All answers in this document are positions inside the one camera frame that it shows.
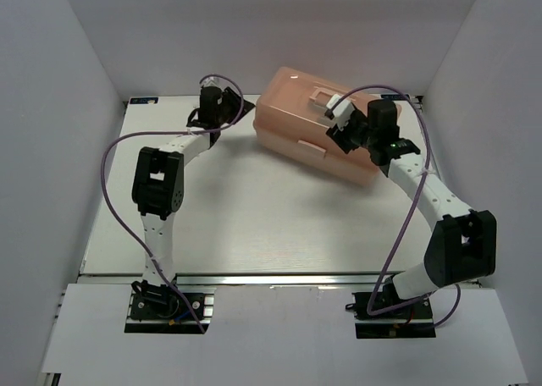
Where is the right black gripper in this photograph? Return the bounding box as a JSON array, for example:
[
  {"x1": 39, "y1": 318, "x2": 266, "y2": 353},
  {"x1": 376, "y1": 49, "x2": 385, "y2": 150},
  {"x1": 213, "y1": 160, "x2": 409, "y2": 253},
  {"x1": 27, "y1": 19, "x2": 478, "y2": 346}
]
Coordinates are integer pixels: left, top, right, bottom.
[{"x1": 327, "y1": 108, "x2": 377, "y2": 155}]

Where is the pink plastic toolbox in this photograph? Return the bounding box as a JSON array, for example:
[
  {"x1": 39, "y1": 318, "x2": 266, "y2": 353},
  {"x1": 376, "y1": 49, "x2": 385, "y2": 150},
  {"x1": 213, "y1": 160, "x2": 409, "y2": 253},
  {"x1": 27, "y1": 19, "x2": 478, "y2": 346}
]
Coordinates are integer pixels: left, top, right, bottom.
[{"x1": 253, "y1": 67, "x2": 379, "y2": 185}]

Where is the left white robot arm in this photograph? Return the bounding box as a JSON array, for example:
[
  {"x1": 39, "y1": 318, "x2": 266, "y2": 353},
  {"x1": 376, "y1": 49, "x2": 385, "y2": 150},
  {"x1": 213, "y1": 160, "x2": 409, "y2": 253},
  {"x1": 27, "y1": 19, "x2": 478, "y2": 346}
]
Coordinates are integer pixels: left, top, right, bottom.
[{"x1": 131, "y1": 86, "x2": 255, "y2": 317}]

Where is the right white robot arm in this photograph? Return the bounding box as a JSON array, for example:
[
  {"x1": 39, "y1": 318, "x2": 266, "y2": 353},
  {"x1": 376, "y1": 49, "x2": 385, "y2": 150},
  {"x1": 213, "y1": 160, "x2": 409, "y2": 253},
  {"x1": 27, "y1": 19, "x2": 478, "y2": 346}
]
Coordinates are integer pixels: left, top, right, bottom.
[{"x1": 325, "y1": 95, "x2": 497, "y2": 317}]

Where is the blue label sticker right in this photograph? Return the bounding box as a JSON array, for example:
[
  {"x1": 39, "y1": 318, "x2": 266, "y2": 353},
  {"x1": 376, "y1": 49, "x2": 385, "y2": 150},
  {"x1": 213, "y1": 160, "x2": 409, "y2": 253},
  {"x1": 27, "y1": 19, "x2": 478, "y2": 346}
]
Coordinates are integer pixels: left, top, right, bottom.
[{"x1": 380, "y1": 94, "x2": 411, "y2": 101}]

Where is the blue label sticker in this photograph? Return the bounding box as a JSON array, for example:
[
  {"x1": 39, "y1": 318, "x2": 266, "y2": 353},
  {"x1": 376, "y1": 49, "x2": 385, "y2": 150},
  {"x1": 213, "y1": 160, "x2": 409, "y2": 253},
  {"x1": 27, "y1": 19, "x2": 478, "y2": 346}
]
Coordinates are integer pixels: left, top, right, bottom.
[
  {"x1": 129, "y1": 96, "x2": 158, "y2": 105},
  {"x1": 380, "y1": 94, "x2": 411, "y2": 101}
]

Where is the blue label sticker left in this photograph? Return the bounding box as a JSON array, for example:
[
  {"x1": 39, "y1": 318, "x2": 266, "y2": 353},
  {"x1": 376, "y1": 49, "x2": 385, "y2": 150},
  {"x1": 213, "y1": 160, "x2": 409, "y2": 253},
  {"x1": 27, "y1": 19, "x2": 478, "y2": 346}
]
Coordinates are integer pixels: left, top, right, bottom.
[{"x1": 129, "y1": 96, "x2": 158, "y2": 105}]

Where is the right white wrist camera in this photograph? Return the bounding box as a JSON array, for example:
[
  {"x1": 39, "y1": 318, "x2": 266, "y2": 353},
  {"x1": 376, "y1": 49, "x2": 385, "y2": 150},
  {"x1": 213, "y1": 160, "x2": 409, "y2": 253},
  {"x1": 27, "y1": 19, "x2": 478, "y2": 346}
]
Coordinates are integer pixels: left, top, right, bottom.
[{"x1": 324, "y1": 94, "x2": 356, "y2": 130}]

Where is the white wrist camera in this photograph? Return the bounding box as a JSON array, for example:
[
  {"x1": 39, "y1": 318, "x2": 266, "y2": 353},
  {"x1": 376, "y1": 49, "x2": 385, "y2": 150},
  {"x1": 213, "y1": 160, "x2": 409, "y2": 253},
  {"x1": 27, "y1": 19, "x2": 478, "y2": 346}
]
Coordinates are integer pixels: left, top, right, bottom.
[
  {"x1": 324, "y1": 94, "x2": 356, "y2": 130},
  {"x1": 199, "y1": 75, "x2": 219, "y2": 88}
]

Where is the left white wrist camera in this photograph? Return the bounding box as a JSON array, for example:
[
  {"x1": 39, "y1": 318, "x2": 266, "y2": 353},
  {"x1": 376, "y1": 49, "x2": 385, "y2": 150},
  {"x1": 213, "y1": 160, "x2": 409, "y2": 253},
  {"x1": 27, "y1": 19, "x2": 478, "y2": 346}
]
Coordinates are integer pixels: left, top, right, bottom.
[{"x1": 199, "y1": 75, "x2": 219, "y2": 88}]

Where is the aluminium table rail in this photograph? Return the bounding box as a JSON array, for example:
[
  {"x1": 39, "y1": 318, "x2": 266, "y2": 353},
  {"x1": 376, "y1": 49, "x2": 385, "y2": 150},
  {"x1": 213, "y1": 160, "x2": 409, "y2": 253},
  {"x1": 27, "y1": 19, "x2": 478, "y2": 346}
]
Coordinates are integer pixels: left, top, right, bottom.
[{"x1": 78, "y1": 273, "x2": 399, "y2": 287}]

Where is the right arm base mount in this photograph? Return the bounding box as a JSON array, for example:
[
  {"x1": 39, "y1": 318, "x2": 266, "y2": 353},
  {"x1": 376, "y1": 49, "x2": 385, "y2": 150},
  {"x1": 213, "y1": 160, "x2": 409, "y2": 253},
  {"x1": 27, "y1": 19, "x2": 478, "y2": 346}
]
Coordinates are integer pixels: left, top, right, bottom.
[{"x1": 345, "y1": 292, "x2": 436, "y2": 339}]

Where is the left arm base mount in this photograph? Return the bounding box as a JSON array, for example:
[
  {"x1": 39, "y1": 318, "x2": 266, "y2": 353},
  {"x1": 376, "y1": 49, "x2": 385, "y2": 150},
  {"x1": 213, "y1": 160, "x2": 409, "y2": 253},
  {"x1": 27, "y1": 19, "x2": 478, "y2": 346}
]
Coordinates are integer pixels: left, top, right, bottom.
[{"x1": 124, "y1": 281, "x2": 215, "y2": 334}]

